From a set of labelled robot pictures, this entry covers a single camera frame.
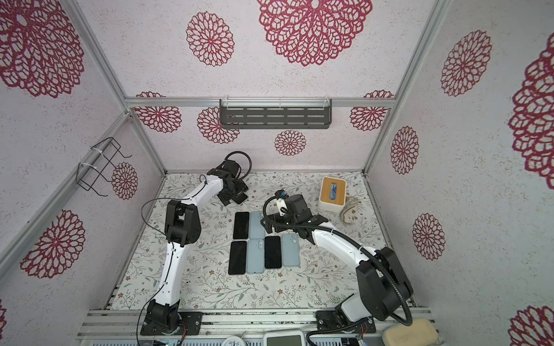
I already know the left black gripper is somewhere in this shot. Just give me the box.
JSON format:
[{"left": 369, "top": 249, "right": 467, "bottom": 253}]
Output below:
[{"left": 218, "top": 177, "right": 249, "bottom": 206}]

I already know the light blue case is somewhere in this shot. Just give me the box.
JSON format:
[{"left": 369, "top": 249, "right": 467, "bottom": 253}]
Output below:
[
  {"left": 281, "top": 234, "right": 300, "bottom": 268},
  {"left": 249, "top": 211, "right": 266, "bottom": 239}
]

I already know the blue phone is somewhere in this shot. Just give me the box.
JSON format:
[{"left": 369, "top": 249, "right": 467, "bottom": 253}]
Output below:
[{"left": 264, "top": 236, "right": 282, "bottom": 270}]

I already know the black phone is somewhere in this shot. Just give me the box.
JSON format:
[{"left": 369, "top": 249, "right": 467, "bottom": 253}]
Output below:
[{"left": 232, "top": 212, "right": 250, "bottom": 240}]

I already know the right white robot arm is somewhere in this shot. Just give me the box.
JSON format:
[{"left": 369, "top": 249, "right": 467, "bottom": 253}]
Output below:
[{"left": 261, "top": 190, "right": 413, "bottom": 326}]

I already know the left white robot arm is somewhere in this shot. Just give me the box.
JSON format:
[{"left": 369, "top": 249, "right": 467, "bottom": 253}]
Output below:
[{"left": 138, "top": 157, "right": 248, "bottom": 335}]

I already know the white wooden-top tissue box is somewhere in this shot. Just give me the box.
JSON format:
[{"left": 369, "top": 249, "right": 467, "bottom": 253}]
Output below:
[{"left": 317, "top": 177, "right": 346, "bottom": 213}]

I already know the white display device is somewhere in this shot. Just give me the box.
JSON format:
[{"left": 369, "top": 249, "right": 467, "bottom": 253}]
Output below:
[{"left": 263, "top": 330, "right": 306, "bottom": 346}]

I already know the white round timer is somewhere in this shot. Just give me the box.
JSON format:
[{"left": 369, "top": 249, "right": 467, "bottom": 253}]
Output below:
[{"left": 222, "top": 335, "right": 247, "bottom": 346}]

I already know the beige sponge block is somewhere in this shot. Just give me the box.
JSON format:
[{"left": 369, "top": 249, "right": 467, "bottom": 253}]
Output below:
[{"left": 382, "top": 319, "right": 439, "bottom": 346}]

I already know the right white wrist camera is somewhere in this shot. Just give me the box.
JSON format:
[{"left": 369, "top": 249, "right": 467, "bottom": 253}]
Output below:
[{"left": 275, "top": 190, "right": 289, "bottom": 216}]

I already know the left black corrugated cable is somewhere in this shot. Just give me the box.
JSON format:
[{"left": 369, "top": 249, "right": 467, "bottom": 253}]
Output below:
[{"left": 136, "top": 150, "right": 253, "bottom": 346}]

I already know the black corrugated cable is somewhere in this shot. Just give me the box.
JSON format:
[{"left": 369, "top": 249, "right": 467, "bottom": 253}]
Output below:
[
  {"left": 136, "top": 150, "right": 253, "bottom": 346},
  {"left": 262, "top": 195, "right": 414, "bottom": 346}
]

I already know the grey wall shelf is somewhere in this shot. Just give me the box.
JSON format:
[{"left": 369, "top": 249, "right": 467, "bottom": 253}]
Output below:
[{"left": 219, "top": 99, "right": 333, "bottom": 130}]

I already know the right black corrugated cable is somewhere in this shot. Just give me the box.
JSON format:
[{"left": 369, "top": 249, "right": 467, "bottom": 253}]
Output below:
[{"left": 262, "top": 195, "right": 414, "bottom": 346}]

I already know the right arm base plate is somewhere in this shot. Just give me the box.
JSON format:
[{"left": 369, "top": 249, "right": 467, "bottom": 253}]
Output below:
[{"left": 315, "top": 310, "right": 377, "bottom": 334}]

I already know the black wire wall rack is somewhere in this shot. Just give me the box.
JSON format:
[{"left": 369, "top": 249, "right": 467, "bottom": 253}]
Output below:
[{"left": 74, "top": 136, "right": 131, "bottom": 198}]

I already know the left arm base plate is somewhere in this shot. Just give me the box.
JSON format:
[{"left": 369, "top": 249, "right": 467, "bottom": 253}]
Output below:
[{"left": 139, "top": 311, "right": 203, "bottom": 336}]

